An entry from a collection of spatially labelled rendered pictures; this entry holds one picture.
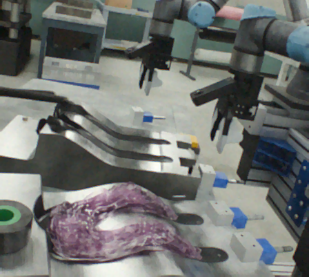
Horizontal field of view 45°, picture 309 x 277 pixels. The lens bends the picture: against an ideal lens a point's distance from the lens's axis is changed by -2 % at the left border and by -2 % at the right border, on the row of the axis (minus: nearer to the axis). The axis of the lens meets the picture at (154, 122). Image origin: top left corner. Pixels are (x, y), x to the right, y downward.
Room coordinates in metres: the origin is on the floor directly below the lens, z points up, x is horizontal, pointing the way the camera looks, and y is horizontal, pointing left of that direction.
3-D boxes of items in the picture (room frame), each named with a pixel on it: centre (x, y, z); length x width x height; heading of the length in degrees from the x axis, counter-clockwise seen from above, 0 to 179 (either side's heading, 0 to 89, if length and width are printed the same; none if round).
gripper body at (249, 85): (0.93, -0.19, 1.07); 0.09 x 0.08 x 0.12; 100
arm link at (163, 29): (1.33, 0.04, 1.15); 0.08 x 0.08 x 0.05
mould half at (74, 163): (0.90, 0.13, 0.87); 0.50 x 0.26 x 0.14; 95
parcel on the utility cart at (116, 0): (6.75, 1.03, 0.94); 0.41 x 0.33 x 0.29; 112
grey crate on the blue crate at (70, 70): (3.95, 0.97, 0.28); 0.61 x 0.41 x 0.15; 104
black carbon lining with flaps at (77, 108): (0.89, 0.11, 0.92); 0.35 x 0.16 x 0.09; 95
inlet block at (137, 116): (1.33, 0.02, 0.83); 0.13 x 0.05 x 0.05; 112
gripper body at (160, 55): (1.33, 0.04, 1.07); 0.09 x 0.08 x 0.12; 112
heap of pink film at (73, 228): (0.56, 0.02, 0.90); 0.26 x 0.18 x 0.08; 112
